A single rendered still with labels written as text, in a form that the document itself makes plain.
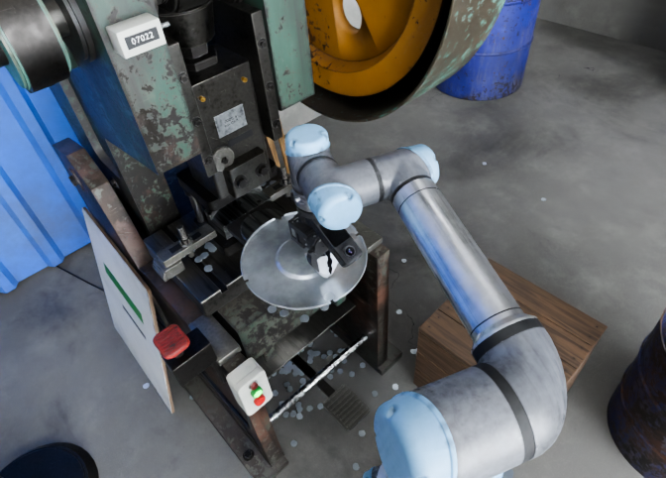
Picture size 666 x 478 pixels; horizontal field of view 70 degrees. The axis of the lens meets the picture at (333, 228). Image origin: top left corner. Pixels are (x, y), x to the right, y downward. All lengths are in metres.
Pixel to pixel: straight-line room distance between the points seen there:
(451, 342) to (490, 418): 0.92
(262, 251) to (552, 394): 0.73
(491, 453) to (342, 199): 0.38
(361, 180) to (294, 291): 0.38
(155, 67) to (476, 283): 0.61
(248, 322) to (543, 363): 0.75
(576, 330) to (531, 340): 0.97
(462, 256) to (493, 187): 1.86
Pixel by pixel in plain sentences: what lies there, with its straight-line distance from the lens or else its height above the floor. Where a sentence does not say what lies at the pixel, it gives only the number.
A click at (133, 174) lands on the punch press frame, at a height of 0.89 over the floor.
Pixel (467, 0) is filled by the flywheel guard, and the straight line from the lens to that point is 0.94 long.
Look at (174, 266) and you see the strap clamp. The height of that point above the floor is 0.73.
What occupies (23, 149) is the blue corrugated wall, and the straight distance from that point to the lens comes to 2.26.
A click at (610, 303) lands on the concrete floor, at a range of 2.18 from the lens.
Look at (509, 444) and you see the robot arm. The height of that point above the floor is 1.07.
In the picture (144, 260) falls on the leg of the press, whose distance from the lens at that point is 1.49.
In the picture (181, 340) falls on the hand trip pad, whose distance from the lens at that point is 1.06.
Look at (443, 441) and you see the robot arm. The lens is 0.56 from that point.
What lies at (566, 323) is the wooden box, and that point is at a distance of 1.61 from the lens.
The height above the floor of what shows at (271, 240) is 0.79.
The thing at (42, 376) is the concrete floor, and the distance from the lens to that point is 2.20.
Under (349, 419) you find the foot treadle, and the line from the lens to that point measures 1.57.
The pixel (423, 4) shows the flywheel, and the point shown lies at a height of 1.25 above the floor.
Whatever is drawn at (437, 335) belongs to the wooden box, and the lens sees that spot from 1.49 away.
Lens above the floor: 1.60
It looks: 45 degrees down
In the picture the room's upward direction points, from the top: 6 degrees counter-clockwise
